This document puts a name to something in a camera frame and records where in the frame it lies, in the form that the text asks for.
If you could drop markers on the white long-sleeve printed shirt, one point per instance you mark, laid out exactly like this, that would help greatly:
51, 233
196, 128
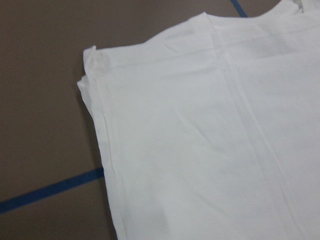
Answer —
211, 129

